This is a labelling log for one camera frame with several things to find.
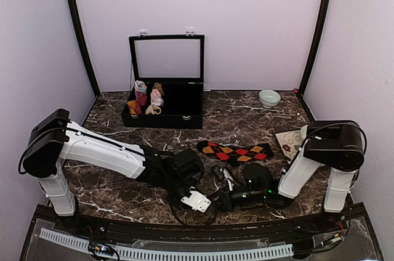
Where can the small circuit board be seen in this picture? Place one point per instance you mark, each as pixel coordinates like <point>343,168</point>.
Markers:
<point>333,239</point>
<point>100,249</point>

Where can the black right frame post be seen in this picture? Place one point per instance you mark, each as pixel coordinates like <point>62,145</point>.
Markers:
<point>321,18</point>

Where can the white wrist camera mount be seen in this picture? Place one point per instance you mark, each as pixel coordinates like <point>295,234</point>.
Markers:
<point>228,178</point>
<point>197,201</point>

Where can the black left frame post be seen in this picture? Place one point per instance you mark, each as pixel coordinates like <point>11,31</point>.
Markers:
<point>77,25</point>

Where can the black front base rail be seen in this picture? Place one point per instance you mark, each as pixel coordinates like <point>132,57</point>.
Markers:
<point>299,228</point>

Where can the square floral plate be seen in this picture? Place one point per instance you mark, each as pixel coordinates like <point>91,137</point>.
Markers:
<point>289,143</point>

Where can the pink white rolled sock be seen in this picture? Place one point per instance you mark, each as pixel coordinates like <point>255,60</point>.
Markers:
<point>156,98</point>

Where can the black argyle orange red sock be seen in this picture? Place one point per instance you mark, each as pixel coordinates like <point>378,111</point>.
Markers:
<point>235,155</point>

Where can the pale green bowl at back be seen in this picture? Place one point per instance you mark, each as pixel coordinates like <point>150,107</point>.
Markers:
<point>269,98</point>

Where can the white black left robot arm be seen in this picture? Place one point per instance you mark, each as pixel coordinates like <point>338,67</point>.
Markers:
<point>57,139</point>

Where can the white slotted cable duct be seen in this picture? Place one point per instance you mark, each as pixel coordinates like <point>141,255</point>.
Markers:
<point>133,253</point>

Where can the multicolour rolled sock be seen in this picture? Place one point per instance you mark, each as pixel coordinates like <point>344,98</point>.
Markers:
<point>140,87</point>

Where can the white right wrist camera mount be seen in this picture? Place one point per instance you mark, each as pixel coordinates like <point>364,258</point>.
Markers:
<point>228,178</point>

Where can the beige rolled sock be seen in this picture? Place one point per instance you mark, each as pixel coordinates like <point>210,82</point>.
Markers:
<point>153,109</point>

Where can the small circuit board left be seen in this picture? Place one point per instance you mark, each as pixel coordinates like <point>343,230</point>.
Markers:
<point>100,249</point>

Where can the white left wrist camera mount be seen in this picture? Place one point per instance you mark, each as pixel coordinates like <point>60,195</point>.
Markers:
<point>197,201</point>

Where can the black box with glass lid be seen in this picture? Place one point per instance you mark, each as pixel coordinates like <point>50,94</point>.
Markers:
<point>176,61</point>

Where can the small circuit board right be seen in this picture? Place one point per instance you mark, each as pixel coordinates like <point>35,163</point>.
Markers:
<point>333,239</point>

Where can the orange rolled sock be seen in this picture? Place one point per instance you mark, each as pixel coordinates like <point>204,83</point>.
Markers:
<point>132,107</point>

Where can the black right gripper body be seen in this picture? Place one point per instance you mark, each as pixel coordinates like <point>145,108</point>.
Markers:
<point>254,197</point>

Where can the pale green bowl on plate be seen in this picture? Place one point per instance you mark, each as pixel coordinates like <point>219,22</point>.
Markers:
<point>303,132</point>

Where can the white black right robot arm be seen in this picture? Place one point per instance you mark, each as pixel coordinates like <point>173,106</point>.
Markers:
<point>340,145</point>

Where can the black frame post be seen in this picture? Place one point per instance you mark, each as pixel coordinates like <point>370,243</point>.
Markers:
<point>77,25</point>
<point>321,18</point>

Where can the brown rolled sock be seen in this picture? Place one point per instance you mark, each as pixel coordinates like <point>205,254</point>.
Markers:
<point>159,88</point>

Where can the magenta rolled sock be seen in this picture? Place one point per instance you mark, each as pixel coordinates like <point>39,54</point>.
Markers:
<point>140,101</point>

